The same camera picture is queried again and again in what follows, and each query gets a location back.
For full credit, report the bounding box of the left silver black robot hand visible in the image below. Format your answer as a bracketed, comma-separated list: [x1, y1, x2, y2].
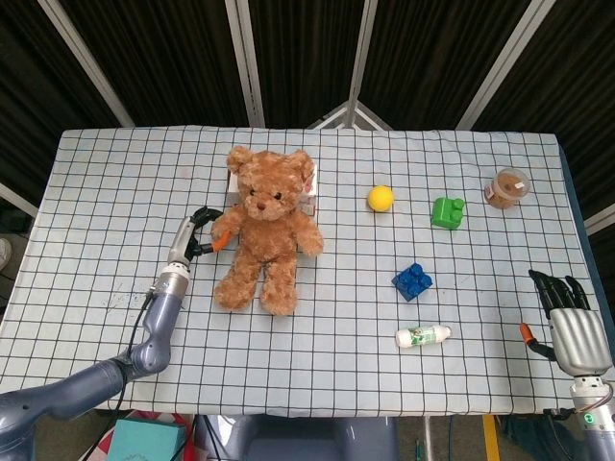
[166, 206, 231, 271]

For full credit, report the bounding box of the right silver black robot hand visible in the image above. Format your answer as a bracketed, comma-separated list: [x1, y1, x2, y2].
[519, 269, 614, 376]

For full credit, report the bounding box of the brown teddy bear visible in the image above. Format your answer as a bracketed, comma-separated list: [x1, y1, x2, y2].
[209, 146, 325, 317]

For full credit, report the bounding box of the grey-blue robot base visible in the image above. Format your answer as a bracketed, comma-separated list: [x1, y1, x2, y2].
[194, 413, 400, 461]

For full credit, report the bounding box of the blue toy building block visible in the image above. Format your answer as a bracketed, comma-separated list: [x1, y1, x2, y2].
[390, 262, 433, 303]

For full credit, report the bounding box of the green toy building block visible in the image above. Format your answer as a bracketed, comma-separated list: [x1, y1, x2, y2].
[430, 196, 467, 231]

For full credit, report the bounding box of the red white carton box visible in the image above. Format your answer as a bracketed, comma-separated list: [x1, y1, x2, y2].
[227, 162, 319, 217]

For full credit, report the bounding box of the small white green-label bottle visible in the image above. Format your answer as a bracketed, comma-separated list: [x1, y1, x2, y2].
[395, 324, 454, 349]

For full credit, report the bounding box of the clear jar with brown contents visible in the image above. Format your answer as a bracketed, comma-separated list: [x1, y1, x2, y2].
[483, 167, 531, 211]

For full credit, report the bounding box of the white black checkered tablecloth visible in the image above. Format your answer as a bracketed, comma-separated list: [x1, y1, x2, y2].
[0, 125, 615, 418]

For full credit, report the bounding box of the yellow ball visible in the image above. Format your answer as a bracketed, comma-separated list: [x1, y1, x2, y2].
[367, 184, 396, 213]

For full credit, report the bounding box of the teal box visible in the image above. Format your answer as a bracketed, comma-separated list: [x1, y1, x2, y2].
[106, 416, 189, 461]

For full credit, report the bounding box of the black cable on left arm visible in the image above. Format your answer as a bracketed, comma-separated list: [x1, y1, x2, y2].
[93, 290, 155, 461]

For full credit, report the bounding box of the white metal frame stand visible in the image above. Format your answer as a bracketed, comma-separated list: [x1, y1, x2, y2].
[307, 100, 394, 131]

